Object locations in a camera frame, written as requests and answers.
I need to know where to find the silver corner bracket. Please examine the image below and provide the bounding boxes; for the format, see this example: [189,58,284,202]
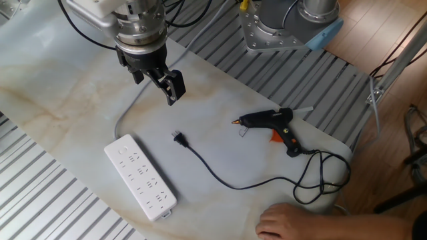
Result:
[0,0,31,23]

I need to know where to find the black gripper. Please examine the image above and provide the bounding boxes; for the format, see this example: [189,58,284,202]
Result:
[115,42,187,107]

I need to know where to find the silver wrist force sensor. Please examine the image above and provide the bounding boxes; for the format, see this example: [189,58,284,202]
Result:
[113,0,167,54]

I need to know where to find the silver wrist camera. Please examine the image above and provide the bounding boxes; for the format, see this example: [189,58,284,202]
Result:
[66,3,121,38]

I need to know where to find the person's bare forearm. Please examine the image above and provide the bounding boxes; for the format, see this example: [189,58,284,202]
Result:
[313,213,414,240]

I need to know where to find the black shirt sleeve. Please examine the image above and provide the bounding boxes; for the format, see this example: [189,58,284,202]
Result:
[412,211,427,240]

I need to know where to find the person's bare hand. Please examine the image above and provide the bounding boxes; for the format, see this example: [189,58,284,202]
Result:
[255,202,321,240]

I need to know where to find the black floor cable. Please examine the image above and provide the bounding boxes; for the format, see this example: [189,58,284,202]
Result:
[369,11,427,79]

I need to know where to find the black hot glue gun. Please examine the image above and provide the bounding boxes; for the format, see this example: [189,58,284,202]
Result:
[232,106,314,158]

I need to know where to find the black chair leg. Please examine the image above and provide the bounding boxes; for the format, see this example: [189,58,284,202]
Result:
[373,146,427,214]

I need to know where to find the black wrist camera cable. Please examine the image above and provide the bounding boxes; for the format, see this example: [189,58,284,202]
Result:
[57,0,117,51]

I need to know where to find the aluminium frame beam with bracket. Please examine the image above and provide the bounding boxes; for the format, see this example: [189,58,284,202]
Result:
[365,19,427,107]

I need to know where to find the grey cable bundle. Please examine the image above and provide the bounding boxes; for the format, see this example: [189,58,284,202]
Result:
[403,105,427,184]

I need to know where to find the black power cord with plug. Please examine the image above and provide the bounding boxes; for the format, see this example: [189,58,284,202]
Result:
[172,130,352,205]

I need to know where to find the white marble pattern board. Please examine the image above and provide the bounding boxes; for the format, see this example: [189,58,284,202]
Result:
[0,0,354,240]

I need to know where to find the thin grey hanging cable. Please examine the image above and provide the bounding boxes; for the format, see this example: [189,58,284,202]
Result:
[368,76,382,141]

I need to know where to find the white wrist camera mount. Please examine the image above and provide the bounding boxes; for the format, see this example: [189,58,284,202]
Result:
[66,0,134,19]

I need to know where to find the white power strip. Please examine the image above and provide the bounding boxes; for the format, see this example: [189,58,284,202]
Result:
[103,133,178,222]

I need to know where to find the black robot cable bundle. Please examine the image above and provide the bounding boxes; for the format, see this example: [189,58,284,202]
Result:
[163,0,214,29]

